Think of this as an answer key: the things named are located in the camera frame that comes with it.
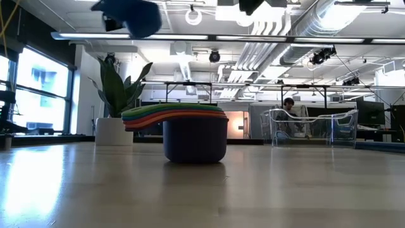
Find black track light cluster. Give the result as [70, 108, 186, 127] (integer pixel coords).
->
[309, 46, 337, 66]

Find black equipment stand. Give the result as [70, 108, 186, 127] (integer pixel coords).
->
[0, 90, 28, 134]

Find black computer monitor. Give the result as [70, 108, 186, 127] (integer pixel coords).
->
[356, 100, 386, 126]

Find large glass window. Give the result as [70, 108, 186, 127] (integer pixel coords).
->
[0, 47, 77, 134]

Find silver ventilation duct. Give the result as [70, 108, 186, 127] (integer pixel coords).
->
[280, 0, 368, 67]

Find navy measuring cup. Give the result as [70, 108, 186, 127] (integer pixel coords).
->
[163, 117, 229, 164]

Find clear plastic basket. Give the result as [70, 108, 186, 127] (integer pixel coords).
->
[259, 108, 359, 149]

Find light blue measuring cup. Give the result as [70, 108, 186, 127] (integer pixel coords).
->
[90, 0, 162, 39]

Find green snake plant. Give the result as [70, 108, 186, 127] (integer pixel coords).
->
[88, 56, 154, 119]

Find white ring lamp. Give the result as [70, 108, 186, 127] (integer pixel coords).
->
[185, 8, 203, 27]

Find orange measuring cup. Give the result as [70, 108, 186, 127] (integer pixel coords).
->
[124, 112, 229, 132]

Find long ceiling light strip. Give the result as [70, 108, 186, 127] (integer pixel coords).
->
[50, 30, 405, 45]

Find white ceiling pipes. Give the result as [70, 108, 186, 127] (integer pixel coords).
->
[218, 12, 292, 99]

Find white plant pot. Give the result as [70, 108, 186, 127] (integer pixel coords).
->
[94, 117, 135, 146]

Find person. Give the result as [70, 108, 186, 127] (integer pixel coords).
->
[274, 97, 306, 137]

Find black frame background table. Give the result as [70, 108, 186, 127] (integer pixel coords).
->
[280, 84, 329, 115]
[164, 81, 213, 104]

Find green measuring cup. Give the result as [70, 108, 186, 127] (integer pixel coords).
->
[121, 102, 224, 118]

